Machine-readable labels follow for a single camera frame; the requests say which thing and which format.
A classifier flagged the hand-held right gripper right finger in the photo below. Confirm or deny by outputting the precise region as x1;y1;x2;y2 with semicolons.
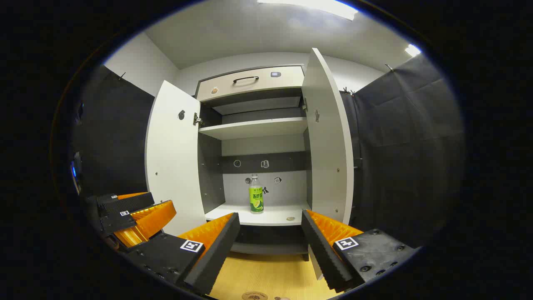
301;210;419;292

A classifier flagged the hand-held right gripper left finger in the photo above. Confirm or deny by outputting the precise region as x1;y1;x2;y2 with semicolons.
125;212;241;295

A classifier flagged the green label plastic bottle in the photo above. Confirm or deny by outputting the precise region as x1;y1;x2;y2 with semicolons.
249;174;264;214

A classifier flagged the white cabinet door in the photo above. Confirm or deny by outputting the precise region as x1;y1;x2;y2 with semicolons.
144;80;207;237
301;47;354;280

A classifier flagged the white and grey cabinet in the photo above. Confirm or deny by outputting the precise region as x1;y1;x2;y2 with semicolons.
196;64;311;255

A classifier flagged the white cabinet shelf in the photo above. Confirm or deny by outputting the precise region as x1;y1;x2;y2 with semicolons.
199;117;309;140

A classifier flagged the beige cabinet drawer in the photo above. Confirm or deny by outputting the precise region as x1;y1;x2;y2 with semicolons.
197;65;305;103

